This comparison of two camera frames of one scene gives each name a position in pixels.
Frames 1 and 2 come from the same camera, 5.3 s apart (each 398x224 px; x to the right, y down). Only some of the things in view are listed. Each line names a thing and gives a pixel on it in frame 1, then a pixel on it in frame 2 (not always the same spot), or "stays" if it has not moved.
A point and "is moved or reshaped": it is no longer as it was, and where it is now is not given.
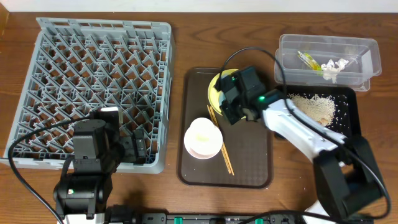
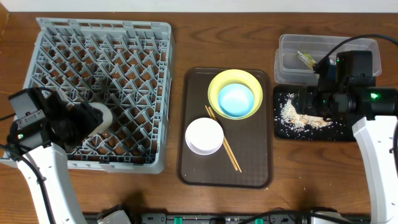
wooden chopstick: [213, 122] → [224, 144]
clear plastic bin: [327, 61] stays
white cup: [203, 130] is moved or reshaped
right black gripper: [228, 101] → [301, 102]
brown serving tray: [245, 158] stays
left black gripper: [138, 145] → [84, 117]
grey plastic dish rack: [78, 66] stays
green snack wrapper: [310, 61] stays
